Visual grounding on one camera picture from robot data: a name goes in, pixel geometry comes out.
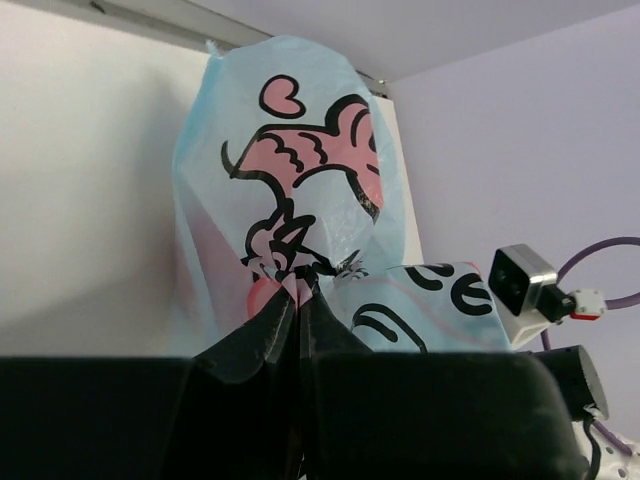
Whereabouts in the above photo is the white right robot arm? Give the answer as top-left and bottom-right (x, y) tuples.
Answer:
(518, 345), (639, 479)

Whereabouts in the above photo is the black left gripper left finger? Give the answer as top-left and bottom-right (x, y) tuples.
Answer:
(1, 291), (299, 479)

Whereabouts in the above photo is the light blue plastic bag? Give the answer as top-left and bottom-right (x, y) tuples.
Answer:
(169, 36), (511, 355)

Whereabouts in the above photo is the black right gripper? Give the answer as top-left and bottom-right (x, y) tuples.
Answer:
(528, 345), (609, 421)

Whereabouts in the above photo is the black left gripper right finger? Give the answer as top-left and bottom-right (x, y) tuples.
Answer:
(299, 279), (586, 479)

